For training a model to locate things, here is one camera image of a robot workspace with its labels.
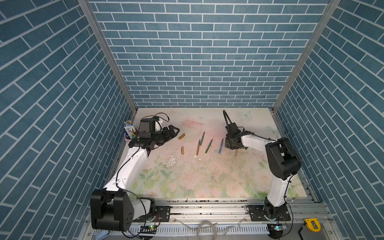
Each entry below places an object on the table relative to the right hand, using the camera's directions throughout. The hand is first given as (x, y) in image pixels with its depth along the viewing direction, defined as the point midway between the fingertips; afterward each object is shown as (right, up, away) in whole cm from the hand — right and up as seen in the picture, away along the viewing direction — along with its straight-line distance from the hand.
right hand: (230, 144), depth 100 cm
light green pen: (-15, -1, -1) cm, 15 cm away
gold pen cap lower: (-32, -4, -4) cm, 33 cm away
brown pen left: (-22, -2, -1) cm, 22 cm away
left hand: (-32, +9, -20) cm, 39 cm away
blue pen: (-7, -1, -1) cm, 7 cm away
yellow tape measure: (+32, -33, -31) cm, 56 cm away
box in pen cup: (-62, +13, -15) cm, 65 cm away
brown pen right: (+3, -5, -4) cm, 7 cm away
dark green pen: (-19, +3, +2) cm, 20 cm away
